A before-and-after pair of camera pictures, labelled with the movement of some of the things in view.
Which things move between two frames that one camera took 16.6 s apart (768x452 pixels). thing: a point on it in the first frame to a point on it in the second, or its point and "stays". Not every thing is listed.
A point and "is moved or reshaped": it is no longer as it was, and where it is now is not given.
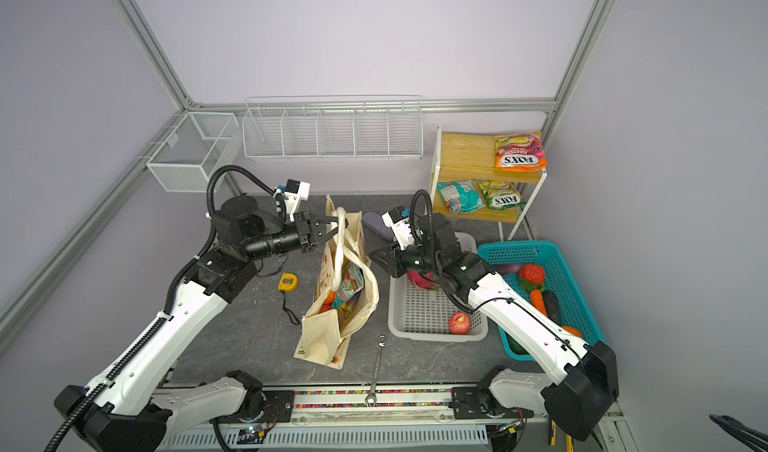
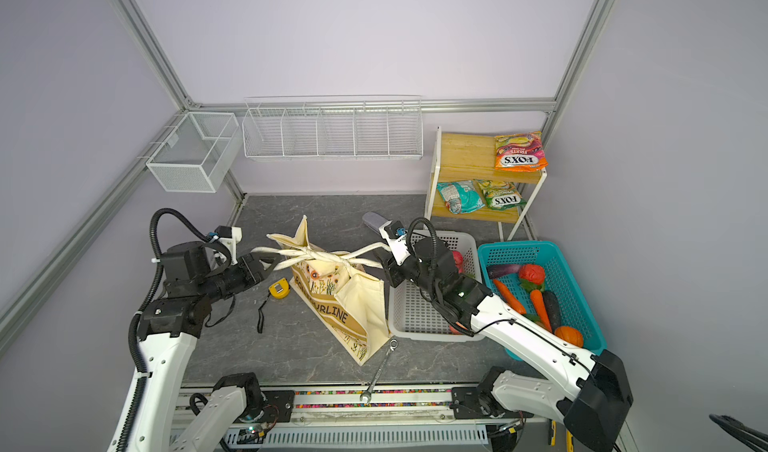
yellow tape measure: x=288 y=282 to x=279 y=290
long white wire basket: x=333 y=127 stays
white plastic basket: x=417 y=314 stays
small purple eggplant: x=509 y=269 stays
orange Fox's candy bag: x=520 y=151 stays
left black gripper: x=310 y=220 to x=250 y=264
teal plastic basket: x=575 y=310 stays
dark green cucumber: x=552 y=306 stays
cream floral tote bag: x=323 y=337 is moved or reshaped
